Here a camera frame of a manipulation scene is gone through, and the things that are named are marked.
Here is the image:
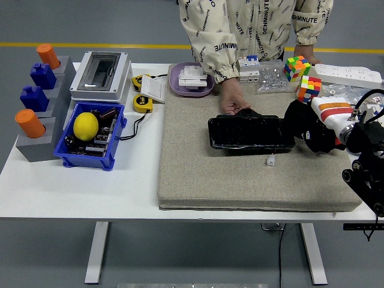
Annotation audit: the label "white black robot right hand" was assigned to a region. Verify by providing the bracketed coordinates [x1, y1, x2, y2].
[302, 96, 356, 145]

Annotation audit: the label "person's right hand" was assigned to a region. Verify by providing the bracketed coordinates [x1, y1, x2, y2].
[220, 77, 251, 116]

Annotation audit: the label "person's left hand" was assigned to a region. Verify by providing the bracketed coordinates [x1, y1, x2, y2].
[293, 44, 319, 65]

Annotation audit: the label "black rag with red tag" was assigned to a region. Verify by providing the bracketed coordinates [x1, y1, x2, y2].
[283, 100, 346, 154]

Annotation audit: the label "colourful puzzle cube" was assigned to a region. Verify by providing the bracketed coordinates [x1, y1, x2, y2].
[296, 75, 322, 104]
[283, 55, 312, 83]

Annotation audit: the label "clear bags of washers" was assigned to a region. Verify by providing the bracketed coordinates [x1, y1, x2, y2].
[321, 83, 384, 121]

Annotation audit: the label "white blue circuit breaker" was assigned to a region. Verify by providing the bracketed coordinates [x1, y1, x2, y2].
[236, 55, 261, 86]

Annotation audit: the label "clear bag of nuts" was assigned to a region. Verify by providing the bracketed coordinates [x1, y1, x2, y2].
[254, 59, 293, 95]

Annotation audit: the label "white power strip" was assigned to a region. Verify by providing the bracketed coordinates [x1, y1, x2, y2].
[314, 62, 383, 89]

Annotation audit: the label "person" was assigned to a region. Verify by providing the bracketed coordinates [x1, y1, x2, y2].
[178, 0, 334, 116]

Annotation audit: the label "purple tray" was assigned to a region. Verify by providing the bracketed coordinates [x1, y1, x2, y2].
[168, 62, 216, 98]

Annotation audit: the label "grey-brown mat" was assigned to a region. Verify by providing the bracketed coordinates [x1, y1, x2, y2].
[156, 63, 364, 213]

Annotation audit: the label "yellow tape measure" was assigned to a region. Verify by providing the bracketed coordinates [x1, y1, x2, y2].
[133, 94, 154, 114]
[131, 74, 151, 92]

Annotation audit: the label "black table control box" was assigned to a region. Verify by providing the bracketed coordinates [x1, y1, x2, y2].
[343, 223, 384, 232]

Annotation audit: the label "white table leg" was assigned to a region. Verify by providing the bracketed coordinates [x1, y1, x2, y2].
[299, 223, 328, 286]
[84, 221, 110, 285]

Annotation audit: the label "yellow lemon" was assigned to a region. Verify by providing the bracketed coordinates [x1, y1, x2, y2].
[73, 112, 100, 142]

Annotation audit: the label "blue plastic bin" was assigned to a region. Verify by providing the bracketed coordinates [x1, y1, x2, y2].
[53, 101, 128, 172]

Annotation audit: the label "orange cylinder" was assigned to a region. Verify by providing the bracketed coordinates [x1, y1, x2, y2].
[14, 109, 46, 139]
[36, 43, 61, 70]

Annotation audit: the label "blue block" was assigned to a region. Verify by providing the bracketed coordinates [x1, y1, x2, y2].
[19, 85, 50, 112]
[29, 62, 57, 90]

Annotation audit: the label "grey stepped block holder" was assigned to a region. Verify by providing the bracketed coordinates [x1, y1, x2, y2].
[15, 55, 77, 163]

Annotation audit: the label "white switch parts stack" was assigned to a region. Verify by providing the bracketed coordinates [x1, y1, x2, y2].
[178, 65, 209, 91]

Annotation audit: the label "white wall switch plate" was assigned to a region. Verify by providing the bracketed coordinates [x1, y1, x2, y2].
[140, 74, 167, 105]

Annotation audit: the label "black tape measure strap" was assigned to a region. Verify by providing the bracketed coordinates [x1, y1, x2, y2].
[119, 112, 147, 141]

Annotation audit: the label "black hanging cable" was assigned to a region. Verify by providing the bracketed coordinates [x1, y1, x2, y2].
[365, 215, 380, 242]

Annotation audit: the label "metal bracket under table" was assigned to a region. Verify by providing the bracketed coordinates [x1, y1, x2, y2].
[260, 223, 285, 232]

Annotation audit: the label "grey electrical enclosure box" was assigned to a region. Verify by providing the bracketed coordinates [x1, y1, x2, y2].
[69, 50, 133, 104]

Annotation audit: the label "black cable under table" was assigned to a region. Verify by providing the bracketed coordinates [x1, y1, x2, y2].
[277, 223, 287, 288]

